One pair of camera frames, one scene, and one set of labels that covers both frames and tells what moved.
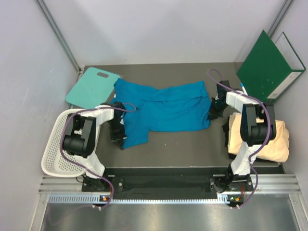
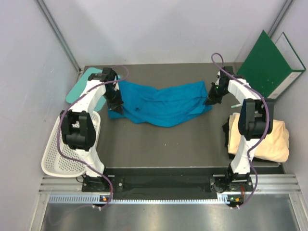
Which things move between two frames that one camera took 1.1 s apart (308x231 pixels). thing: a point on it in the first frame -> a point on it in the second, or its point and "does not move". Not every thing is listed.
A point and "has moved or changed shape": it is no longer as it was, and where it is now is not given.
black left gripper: (119, 137) -> (116, 106)
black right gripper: (213, 114) -> (211, 98)
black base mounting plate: (167, 186) does not move
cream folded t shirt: (276, 150) does not move
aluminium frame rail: (60, 35) does not move
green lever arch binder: (269, 68) does not move
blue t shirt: (185, 107) has moved or changed shape
